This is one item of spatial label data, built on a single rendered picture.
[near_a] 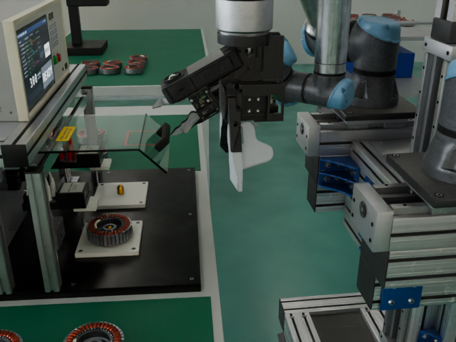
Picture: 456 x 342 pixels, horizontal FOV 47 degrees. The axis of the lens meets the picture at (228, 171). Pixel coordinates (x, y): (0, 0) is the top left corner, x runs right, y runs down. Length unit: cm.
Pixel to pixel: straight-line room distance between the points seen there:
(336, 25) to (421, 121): 35
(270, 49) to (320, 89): 57
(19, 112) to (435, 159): 84
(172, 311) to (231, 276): 140
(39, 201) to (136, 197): 48
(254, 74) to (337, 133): 80
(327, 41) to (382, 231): 45
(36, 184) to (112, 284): 29
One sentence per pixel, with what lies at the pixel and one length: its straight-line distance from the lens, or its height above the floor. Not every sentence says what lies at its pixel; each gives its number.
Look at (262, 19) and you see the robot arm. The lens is 69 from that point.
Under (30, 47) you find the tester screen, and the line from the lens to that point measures 123.
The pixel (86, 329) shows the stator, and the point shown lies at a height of 78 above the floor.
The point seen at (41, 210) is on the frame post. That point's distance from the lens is 112.
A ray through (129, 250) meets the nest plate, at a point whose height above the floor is 78.
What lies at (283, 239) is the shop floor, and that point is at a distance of 282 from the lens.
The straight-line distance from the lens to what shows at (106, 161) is 154.
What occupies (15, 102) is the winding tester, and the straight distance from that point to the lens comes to 117.
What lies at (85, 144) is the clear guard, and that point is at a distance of 116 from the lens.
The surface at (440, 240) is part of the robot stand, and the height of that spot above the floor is 92.
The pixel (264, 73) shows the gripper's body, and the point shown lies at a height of 130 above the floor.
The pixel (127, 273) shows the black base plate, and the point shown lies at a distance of 124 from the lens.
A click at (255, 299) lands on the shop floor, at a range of 240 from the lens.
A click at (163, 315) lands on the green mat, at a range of 114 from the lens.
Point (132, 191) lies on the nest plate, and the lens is 158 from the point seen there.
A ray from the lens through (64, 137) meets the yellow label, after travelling 121.
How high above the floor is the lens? 147
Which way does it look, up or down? 24 degrees down
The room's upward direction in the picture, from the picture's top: straight up
